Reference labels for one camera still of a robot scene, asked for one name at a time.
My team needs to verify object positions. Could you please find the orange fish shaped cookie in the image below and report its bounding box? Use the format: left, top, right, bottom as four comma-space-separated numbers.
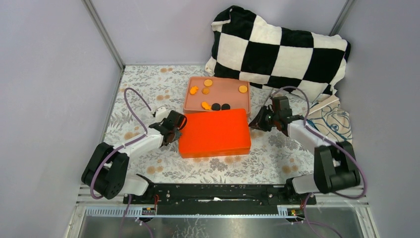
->
201, 102, 211, 111
189, 86, 199, 95

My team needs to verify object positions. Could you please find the orange tin lid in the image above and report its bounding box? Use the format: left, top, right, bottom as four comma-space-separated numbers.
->
178, 109, 251, 159

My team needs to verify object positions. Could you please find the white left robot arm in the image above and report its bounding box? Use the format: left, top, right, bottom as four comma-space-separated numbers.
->
81, 108, 187, 204

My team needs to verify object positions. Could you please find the round golden cookie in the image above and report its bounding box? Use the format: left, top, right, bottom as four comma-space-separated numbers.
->
204, 79, 213, 87
238, 85, 248, 93

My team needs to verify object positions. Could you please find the beige blue printed cloth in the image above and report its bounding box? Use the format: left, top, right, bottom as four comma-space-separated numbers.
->
308, 95, 353, 143

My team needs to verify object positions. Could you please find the pink cookie tray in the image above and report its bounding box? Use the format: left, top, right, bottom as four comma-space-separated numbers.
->
183, 76, 251, 116

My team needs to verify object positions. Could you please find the black white checkered pillow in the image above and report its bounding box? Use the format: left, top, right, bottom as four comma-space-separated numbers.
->
205, 5, 351, 103

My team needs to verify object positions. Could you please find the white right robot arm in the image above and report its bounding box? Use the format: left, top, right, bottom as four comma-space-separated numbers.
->
249, 96, 361, 204

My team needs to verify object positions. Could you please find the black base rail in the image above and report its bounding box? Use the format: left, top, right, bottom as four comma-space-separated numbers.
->
123, 179, 316, 215

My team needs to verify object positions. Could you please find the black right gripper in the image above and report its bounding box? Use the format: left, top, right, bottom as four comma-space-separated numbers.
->
248, 106, 279, 132

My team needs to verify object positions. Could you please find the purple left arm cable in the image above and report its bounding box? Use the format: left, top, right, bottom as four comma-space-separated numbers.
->
89, 87, 157, 200

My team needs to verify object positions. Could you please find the black sandwich cookie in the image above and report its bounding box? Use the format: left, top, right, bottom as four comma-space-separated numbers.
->
221, 104, 231, 111
211, 103, 221, 111

